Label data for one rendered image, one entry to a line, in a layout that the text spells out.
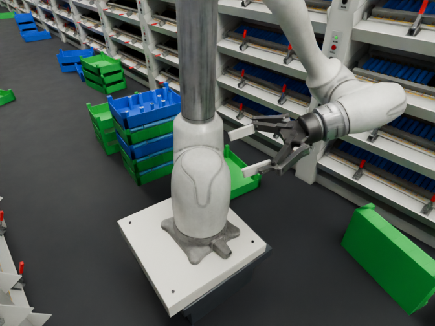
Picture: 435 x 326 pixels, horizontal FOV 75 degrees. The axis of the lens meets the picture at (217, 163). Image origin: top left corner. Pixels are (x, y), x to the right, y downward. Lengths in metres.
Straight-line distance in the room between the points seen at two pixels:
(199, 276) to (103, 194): 0.79
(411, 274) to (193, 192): 0.72
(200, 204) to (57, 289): 0.67
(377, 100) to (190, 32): 0.46
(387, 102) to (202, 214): 0.50
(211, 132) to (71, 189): 0.91
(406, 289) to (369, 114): 0.61
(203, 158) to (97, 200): 0.83
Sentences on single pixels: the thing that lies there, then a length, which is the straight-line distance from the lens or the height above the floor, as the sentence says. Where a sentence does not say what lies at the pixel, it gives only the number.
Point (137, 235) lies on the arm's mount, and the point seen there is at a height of 0.26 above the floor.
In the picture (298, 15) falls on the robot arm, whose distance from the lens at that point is 0.63.
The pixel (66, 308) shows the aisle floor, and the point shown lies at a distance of 1.15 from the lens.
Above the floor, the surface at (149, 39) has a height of 0.42.
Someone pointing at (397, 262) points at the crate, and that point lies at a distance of 1.10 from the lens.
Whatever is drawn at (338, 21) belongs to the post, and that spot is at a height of 0.73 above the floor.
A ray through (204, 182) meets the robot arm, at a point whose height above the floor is 0.49.
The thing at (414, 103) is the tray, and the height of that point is 0.53.
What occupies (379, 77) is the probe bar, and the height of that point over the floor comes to 0.56.
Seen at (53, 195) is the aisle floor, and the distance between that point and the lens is 1.56.
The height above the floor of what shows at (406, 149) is 0.35.
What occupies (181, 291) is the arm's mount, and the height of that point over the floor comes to 0.25.
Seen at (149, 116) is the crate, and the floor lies 0.35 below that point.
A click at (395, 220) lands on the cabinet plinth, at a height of 0.03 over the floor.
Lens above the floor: 0.94
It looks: 37 degrees down
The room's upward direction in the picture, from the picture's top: straight up
